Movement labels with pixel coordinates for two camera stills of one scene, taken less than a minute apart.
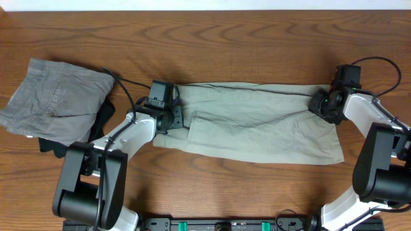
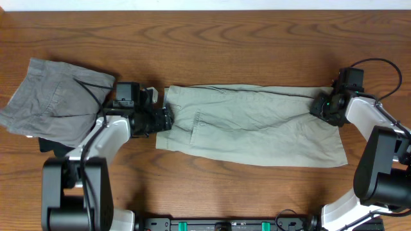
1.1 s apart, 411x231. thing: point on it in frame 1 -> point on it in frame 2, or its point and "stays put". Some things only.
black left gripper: x=177 y=117 -> x=166 y=117
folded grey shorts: x=56 y=101 stays put
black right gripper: x=320 y=97 stays put
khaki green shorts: x=253 y=120 stays put
